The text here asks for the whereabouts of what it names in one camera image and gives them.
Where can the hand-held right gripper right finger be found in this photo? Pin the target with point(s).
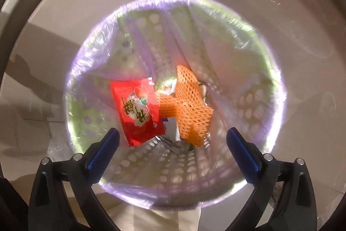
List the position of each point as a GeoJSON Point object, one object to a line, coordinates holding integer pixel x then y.
{"type": "Point", "coordinates": [243, 155]}

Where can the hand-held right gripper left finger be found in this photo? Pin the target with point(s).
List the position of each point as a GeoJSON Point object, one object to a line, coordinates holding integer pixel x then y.
{"type": "Point", "coordinates": [104, 154]}

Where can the red snack packet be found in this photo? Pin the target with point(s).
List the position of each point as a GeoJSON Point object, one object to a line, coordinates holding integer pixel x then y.
{"type": "Point", "coordinates": [135, 112]}

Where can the orange foam fruit net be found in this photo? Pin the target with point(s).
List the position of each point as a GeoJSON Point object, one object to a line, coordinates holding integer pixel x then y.
{"type": "Point", "coordinates": [193, 112]}
{"type": "Point", "coordinates": [167, 105]}

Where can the blue and white milk carton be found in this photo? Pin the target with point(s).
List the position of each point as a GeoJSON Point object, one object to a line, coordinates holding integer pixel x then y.
{"type": "Point", "coordinates": [170, 128]}

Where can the trash bin with purple bag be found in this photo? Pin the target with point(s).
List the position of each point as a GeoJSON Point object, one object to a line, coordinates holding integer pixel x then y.
{"type": "Point", "coordinates": [229, 71]}

